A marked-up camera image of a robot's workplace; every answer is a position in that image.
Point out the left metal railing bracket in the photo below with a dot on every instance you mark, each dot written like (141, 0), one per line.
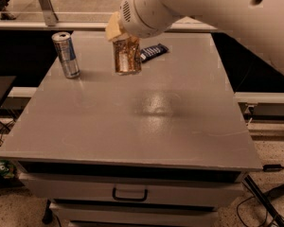
(50, 17)

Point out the orange gold soda can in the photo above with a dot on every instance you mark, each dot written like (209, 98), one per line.
(127, 56)

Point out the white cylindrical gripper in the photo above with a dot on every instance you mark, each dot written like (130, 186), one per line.
(136, 16)

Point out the dark blue snack bar wrapper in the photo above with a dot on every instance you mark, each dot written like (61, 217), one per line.
(151, 52)

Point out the black drawer handle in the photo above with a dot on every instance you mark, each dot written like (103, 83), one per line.
(129, 195)

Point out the black tripod leg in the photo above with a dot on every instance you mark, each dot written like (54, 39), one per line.
(279, 220)

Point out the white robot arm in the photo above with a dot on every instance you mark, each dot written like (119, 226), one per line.
(256, 24)

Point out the green snack bag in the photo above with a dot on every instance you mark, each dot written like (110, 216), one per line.
(7, 169)

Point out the silver blue energy drink can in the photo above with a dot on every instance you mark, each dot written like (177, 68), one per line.
(66, 54)

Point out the grey drawer cabinet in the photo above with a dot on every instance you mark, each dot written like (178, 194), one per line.
(174, 129)

